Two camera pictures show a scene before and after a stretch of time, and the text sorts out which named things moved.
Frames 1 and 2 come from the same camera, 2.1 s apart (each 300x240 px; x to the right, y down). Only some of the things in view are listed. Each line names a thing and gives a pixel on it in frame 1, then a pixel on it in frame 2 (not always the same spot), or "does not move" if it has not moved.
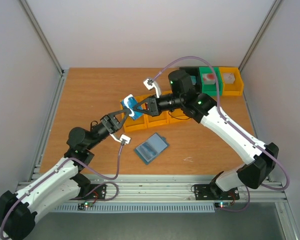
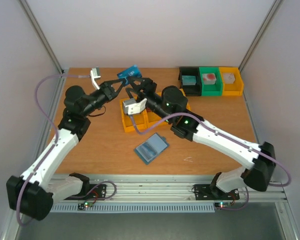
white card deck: [229, 78] does not move
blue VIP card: [129, 102] → [134, 71]
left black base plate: [99, 193] does not move
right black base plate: [210, 192] does not move
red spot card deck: [208, 78] does not move
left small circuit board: [82, 206] does not move
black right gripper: [154, 105] → [145, 87]
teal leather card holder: [151, 148] does not move
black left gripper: [114, 125] → [108, 89]
